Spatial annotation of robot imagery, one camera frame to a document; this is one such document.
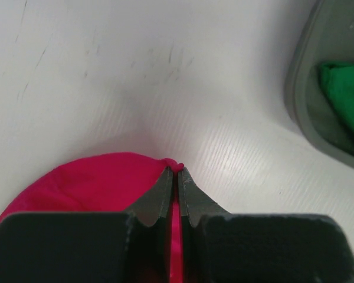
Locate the grey plastic bin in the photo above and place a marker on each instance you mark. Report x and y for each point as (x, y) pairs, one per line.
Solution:
(327, 36)

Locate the magenta t shirt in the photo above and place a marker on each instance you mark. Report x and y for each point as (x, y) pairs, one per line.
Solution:
(105, 183)

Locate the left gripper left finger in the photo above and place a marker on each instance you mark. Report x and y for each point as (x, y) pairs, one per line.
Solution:
(128, 246)

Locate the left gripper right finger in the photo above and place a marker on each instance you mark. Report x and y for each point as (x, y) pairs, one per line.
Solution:
(219, 246)

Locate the green t shirt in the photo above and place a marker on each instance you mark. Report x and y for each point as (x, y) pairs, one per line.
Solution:
(336, 82)

